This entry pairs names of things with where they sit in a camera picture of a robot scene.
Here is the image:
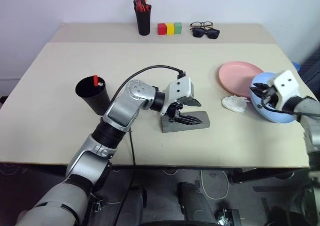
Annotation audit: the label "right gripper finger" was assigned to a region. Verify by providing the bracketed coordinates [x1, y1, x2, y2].
[250, 84, 270, 93]
[249, 88, 266, 99]

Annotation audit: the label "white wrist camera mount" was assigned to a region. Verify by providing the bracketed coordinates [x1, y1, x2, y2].
[159, 75, 196, 116]
[268, 70, 301, 111]

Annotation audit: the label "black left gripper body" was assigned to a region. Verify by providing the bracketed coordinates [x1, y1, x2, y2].
[163, 100, 187, 123]

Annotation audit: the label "tall black pen holder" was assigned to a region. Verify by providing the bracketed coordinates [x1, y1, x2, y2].
[135, 7, 152, 36]

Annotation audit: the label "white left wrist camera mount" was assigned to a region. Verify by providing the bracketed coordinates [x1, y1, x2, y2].
[159, 75, 196, 116]

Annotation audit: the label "crumpled white tissue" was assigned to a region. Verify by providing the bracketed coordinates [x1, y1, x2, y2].
[221, 95, 251, 113]

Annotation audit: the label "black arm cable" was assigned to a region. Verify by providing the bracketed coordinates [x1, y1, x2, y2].
[257, 95, 320, 118]
[109, 65, 187, 226]

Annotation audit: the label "black cup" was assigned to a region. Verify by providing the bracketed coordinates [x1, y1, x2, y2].
[75, 76, 111, 116]

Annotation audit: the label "light blue bowl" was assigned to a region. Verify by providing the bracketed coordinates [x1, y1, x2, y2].
[249, 72, 301, 124]

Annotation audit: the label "pink plate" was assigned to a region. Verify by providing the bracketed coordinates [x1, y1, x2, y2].
[218, 61, 265, 98]

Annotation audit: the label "dark ribbed panel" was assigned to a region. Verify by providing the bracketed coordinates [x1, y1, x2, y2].
[298, 47, 320, 86]

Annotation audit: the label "black sunglasses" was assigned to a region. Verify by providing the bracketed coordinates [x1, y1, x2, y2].
[191, 27, 221, 40]

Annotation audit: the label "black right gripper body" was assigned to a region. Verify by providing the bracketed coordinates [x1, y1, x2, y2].
[259, 85, 280, 110]

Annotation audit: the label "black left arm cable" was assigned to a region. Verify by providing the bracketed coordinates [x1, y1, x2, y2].
[109, 65, 187, 226]

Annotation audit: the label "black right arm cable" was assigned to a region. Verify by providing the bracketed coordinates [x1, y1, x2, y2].
[257, 95, 320, 118]

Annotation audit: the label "thin brown framed glasses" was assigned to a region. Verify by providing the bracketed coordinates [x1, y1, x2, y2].
[189, 21, 214, 31]

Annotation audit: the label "black table frame bar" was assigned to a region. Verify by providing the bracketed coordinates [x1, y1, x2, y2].
[226, 169, 296, 184]

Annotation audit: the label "white floor cable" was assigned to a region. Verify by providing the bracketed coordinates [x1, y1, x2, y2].
[199, 169, 230, 199]

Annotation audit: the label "dark rounded shape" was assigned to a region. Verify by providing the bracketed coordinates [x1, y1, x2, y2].
[176, 182, 216, 224]
[121, 184, 148, 224]

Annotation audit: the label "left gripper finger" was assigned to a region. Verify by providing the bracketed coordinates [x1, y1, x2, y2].
[174, 114, 202, 125]
[184, 97, 202, 108]

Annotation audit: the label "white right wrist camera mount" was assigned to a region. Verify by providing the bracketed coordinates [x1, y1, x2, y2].
[268, 70, 301, 111]

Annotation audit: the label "grey wedge stand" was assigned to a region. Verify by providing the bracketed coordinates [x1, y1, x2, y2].
[160, 110, 211, 133]

